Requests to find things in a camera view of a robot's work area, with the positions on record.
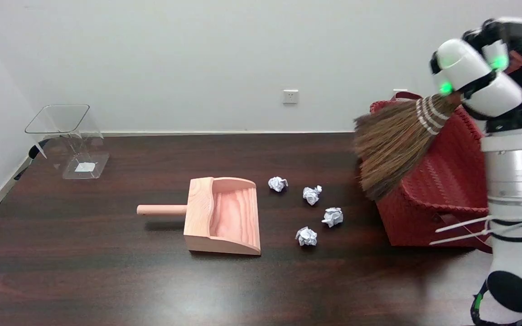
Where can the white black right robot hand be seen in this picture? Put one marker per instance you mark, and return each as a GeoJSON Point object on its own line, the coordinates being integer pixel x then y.
{"type": "Point", "coordinates": [492, 93]}

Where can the straw hand broom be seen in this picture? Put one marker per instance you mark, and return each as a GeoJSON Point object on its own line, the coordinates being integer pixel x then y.
{"type": "Point", "coordinates": [392, 145]}

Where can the white paper ball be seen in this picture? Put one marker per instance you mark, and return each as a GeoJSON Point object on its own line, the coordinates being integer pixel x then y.
{"type": "Point", "coordinates": [311, 195]}
{"type": "Point", "coordinates": [306, 237]}
{"type": "Point", "coordinates": [277, 184]}
{"type": "Point", "coordinates": [332, 217]}

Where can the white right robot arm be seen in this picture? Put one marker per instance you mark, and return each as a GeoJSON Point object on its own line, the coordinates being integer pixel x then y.
{"type": "Point", "coordinates": [517, 181]}

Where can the wooden dustpan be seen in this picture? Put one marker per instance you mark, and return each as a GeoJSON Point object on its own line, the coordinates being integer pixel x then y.
{"type": "Point", "coordinates": [222, 217]}

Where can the red woven basket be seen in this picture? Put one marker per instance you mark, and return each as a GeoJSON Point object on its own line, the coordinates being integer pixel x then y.
{"type": "Point", "coordinates": [447, 185]}

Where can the clear acrylic container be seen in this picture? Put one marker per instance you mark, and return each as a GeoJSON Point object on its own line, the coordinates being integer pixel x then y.
{"type": "Point", "coordinates": [77, 145]}

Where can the black leg with white tip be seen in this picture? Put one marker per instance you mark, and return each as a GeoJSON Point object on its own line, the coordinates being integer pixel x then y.
{"type": "Point", "coordinates": [34, 151]}

